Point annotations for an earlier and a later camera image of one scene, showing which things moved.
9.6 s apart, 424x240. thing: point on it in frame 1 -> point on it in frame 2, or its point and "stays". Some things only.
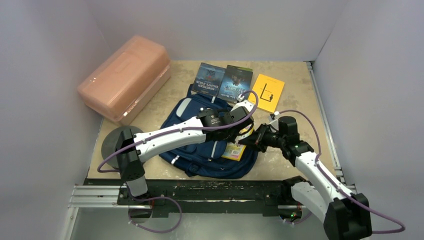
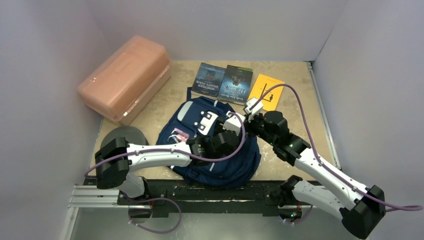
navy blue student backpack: x=204 y=160 stays
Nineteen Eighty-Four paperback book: x=208 y=79 stays
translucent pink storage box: x=122 y=86 stays
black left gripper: x=233 y=138 -> x=237 y=135
